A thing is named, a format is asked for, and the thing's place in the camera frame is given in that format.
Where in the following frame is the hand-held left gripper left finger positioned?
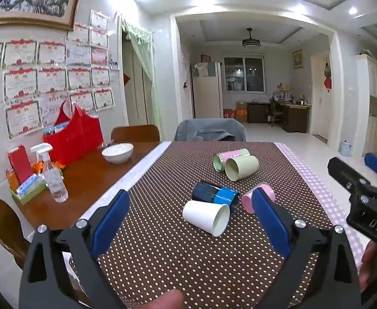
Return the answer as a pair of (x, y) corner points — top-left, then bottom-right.
(19, 189), (131, 309)

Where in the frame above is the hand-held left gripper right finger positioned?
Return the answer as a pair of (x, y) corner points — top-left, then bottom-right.
(251, 187), (364, 309)

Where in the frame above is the white cup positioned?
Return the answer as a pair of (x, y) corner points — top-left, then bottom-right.
(182, 200), (231, 236)

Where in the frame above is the light green cup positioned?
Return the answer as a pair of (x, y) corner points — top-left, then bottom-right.
(225, 155), (260, 183)

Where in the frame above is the blue and black cup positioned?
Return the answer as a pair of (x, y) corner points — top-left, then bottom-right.
(192, 182), (241, 216)

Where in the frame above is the pink and green cup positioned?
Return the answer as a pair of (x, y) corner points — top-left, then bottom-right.
(212, 148), (251, 173)

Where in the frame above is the person's right hand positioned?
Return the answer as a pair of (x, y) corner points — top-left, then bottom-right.
(358, 241), (377, 294)

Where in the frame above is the person's left hand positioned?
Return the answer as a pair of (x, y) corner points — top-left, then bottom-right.
(150, 289), (185, 309)

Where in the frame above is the pale blue kettle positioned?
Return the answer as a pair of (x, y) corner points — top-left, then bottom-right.
(340, 140), (353, 158)

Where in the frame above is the clear spray bottle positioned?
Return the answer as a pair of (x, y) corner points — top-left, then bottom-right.
(30, 143), (69, 203)

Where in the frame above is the white door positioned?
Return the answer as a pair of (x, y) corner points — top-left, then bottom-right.
(311, 53), (332, 141)

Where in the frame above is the white bowl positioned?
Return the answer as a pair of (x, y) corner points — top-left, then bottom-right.
(101, 143), (134, 164)

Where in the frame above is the brown polka dot tablecloth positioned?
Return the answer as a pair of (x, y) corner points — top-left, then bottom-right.
(69, 141), (357, 309)

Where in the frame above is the dark wooden desk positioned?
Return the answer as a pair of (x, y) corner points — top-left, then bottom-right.
(272, 98), (312, 133)

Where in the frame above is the red bag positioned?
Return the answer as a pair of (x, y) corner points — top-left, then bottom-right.
(43, 100), (105, 167)

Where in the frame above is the green tray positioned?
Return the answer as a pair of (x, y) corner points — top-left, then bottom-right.
(11, 175), (48, 205)

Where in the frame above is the blue tissue pack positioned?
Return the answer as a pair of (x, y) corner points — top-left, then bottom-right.
(16, 173), (45, 198)

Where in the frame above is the wooden chair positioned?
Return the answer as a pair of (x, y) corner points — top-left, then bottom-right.
(110, 124), (161, 143)
(0, 199), (32, 270)

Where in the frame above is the red door ornament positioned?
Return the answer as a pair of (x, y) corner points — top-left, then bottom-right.
(323, 61), (334, 92)

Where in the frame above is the dark drawer cabinet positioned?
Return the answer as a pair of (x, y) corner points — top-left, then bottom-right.
(248, 102), (271, 124)

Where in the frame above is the red box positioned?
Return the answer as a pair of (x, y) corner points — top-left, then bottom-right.
(8, 145), (34, 185)

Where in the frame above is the orange snack packet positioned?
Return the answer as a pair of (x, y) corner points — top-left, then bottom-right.
(6, 167), (19, 191)

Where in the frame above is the cardboard box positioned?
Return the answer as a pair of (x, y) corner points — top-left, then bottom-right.
(235, 101), (249, 123)

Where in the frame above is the grey jacket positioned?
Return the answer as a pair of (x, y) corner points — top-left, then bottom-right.
(174, 118), (247, 142)

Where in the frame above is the small framed picture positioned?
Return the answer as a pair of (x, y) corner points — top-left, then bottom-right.
(292, 49), (304, 69)

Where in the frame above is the window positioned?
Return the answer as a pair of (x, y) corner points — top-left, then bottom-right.
(224, 56), (267, 92)

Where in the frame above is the white refrigerator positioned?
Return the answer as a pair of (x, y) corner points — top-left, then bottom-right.
(192, 61), (224, 119)

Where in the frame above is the green lace curtain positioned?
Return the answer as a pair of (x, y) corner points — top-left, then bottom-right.
(121, 18), (162, 133)

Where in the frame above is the ceiling lamp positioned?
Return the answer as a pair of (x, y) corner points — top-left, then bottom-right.
(242, 28), (261, 49)

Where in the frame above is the wall of certificates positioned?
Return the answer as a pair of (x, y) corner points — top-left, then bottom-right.
(0, 10), (116, 140)

